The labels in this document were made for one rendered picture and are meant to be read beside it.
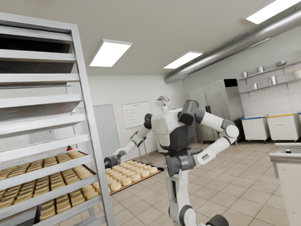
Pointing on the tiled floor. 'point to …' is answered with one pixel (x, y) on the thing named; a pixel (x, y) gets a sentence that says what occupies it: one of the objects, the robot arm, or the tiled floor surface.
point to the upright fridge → (219, 106)
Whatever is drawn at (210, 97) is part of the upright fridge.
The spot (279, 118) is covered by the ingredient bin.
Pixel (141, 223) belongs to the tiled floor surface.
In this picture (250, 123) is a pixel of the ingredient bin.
